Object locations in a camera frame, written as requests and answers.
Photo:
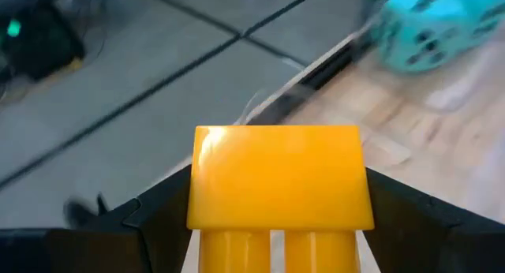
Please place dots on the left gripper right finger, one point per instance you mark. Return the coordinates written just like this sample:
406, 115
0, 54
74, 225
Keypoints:
426, 233

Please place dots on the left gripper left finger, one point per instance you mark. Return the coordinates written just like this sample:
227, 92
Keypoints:
158, 225

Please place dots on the small yellow toy block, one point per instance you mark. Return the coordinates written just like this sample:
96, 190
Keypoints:
276, 178

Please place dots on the teal foam die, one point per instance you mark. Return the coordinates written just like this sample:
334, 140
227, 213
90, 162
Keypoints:
414, 28
493, 16

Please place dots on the black computer tower green light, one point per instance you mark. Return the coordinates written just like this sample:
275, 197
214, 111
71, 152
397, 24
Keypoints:
43, 48

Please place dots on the black camera mount with bar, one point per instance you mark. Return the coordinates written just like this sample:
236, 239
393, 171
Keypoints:
81, 214

